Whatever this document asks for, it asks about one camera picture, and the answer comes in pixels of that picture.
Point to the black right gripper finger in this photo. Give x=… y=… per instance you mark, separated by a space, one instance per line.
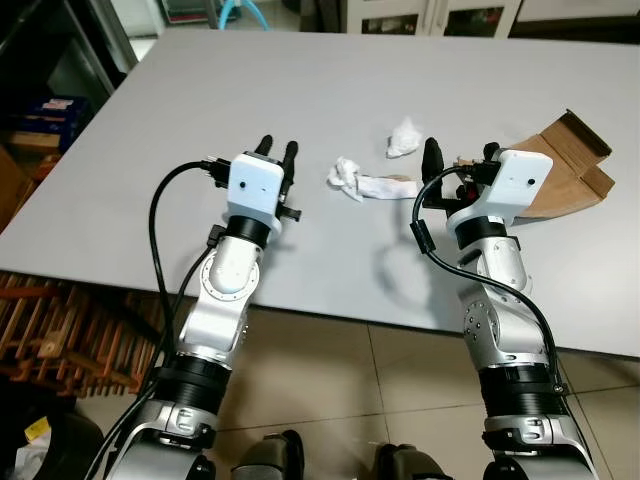
x=493 y=151
x=434 y=162

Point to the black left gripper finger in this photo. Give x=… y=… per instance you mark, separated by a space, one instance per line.
x=290 y=157
x=266 y=146

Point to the brown cardboard piece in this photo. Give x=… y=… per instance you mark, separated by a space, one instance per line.
x=565 y=170

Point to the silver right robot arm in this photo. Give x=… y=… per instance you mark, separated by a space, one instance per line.
x=505 y=335

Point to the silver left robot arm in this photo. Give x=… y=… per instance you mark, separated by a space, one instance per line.
x=225 y=280

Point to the black round rubbish bin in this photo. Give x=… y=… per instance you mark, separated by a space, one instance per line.
x=75 y=450

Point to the small white crumpled tissue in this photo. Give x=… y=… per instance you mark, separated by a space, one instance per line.
x=405 y=138

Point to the long white crumpled tissue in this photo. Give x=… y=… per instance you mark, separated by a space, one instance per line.
x=350 y=178

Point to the teal stool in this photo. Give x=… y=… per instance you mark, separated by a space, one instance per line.
x=240 y=12

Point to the white cabinet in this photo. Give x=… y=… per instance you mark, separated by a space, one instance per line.
x=470 y=15

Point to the blue printed box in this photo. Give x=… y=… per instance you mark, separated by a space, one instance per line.
x=45 y=108

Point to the robot left leg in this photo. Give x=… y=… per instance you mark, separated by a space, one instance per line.
x=265 y=458

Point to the folded wooden slat rack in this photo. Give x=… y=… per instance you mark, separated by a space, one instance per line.
x=60 y=325

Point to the clear plastic wrapper yellow label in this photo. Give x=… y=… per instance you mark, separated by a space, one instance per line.
x=32 y=438

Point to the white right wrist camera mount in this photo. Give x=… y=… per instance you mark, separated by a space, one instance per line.
x=515 y=180

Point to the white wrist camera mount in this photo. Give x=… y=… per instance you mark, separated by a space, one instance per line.
x=515 y=180
x=255 y=185

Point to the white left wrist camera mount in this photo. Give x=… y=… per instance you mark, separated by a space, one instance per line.
x=255 y=185

